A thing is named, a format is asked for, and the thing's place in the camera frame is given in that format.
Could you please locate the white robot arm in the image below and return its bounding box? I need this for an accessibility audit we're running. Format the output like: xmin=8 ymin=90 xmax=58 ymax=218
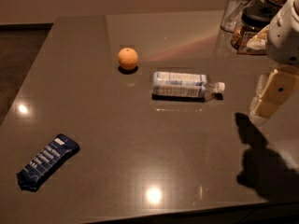
xmin=247 ymin=0 xmax=299 ymax=124

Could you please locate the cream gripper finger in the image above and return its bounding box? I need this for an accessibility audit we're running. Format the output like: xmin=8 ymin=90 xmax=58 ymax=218
xmin=249 ymin=67 xmax=299 ymax=125
xmin=255 ymin=72 xmax=270 ymax=97

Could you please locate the dark blue rxbar wrapper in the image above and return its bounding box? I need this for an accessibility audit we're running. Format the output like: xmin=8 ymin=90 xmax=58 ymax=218
xmin=16 ymin=133 xmax=80 ymax=192

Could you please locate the blue plastic water bottle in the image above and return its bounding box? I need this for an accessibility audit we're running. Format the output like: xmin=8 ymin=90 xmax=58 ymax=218
xmin=152 ymin=71 xmax=225 ymax=99

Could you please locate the orange fruit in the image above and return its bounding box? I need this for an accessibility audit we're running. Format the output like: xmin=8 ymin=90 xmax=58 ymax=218
xmin=118 ymin=48 xmax=138 ymax=71

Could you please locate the clear glass cup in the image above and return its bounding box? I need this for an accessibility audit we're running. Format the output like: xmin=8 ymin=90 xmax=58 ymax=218
xmin=221 ymin=0 xmax=254 ymax=33

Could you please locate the black-lidded snack jar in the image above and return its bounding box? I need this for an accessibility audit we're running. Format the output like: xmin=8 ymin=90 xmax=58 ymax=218
xmin=231 ymin=3 xmax=276 ymax=55

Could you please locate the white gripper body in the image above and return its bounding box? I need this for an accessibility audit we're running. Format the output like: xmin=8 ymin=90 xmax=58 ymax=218
xmin=266 ymin=7 xmax=299 ymax=65

